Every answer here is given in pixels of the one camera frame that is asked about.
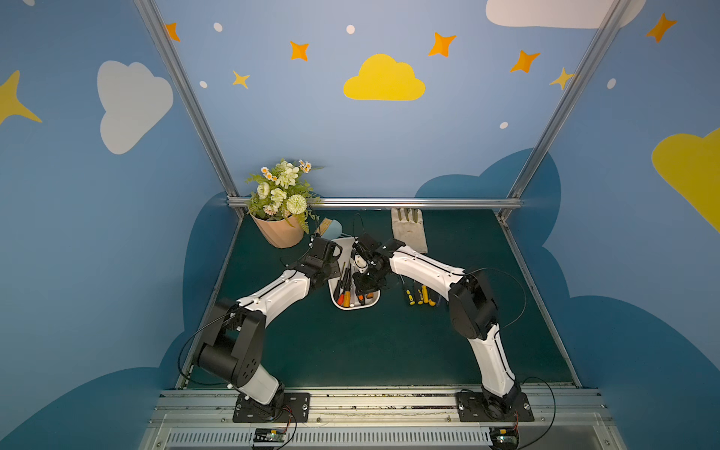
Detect right small circuit board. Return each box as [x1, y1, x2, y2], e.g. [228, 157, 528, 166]
[489, 427, 519, 450]

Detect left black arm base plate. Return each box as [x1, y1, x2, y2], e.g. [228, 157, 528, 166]
[232, 391, 311, 423]

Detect white green artificial flowers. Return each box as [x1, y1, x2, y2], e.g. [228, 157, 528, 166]
[246, 159, 319, 234]

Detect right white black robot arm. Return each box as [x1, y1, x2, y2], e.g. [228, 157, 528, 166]
[354, 234, 521, 413]

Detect horizontal aluminium frame rail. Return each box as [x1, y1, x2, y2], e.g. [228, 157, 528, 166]
[227, 196, 523, 210]

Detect white plastic storage box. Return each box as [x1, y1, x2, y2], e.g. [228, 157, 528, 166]
[327, 237, 381, 311]

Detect right aluminium frame post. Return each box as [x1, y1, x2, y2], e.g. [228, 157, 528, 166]
[507, 0, 632, 203]

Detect tan flower pot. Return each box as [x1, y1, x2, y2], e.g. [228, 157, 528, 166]
[252, 216, 305, 249]

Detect black yellow striped screwdriver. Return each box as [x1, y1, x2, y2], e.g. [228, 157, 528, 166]
[399, 276, 416, 306]

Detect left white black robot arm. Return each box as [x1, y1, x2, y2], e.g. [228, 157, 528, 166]
[195, 235, 342, 406]

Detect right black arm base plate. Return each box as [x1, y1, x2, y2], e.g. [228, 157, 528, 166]
[455, 389, 534, 423]

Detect beige work glove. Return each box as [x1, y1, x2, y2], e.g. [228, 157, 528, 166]
[391, 208, 428, 254]

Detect aluminium frame post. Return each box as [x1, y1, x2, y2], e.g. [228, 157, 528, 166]
[507, 0, 632, 203]
[134, 0, 239, 198]

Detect small circuit board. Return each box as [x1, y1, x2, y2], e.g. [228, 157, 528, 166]
[489, 427, 519, 450]
[252, 429, 285, 446]

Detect front aluminium mounting rail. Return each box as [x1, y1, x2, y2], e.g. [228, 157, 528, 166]
[140, 382, 626, 449]

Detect left aluminium frame post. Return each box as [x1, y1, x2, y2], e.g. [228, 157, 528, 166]
[134, 0, 239, 198]

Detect left small circuit board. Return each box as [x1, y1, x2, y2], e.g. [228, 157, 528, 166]
[252, 429, 285, 446]

